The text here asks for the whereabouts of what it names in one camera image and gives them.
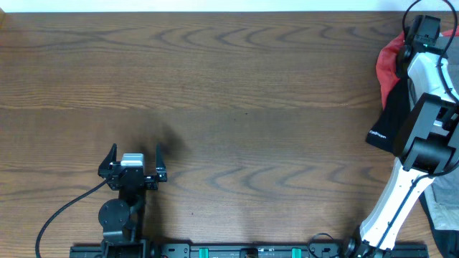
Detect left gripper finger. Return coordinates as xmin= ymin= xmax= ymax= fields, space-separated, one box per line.
xmin=98 ymin=143 xmax=117 ymax=171
xmin=156 ymin=144 xmax=166 ymax=174

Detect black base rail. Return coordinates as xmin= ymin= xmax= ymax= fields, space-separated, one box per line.
xmin=69 ymin=242 xmax=430 ymax=258

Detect red garment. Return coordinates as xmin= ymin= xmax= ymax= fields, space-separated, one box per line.
xmin=376 ymin=32 xmax=458 ymax=109

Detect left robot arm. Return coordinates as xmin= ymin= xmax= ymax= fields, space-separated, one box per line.
xmin=98 ymin=144 xmax=167 ymax=258

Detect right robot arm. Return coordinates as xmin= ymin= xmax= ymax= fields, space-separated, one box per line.
xmin=341 ymin=15 xmax=458 ymax=257

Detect grey trousers in pile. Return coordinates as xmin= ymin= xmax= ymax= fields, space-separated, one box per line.
xmin=405 ymin=34 xmax=458 ymax=231

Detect black garment with white logo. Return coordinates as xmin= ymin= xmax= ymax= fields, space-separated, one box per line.
xmin=366 ymin=78 xmax=458 ymax=257

